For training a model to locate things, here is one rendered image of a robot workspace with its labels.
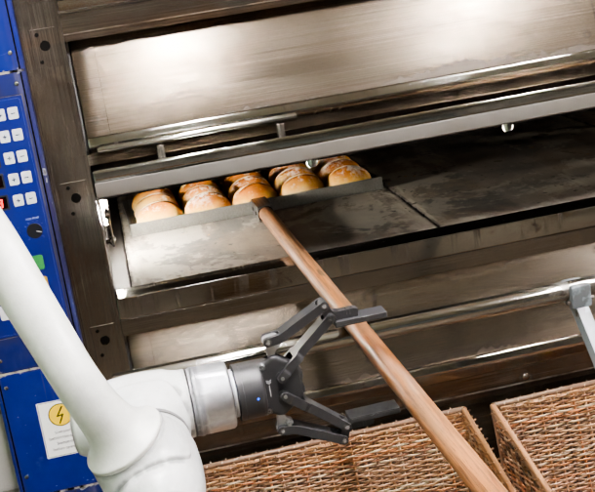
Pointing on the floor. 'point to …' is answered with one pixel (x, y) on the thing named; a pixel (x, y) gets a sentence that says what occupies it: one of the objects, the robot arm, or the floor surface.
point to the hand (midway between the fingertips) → (382, 360)
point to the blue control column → (20, 393)
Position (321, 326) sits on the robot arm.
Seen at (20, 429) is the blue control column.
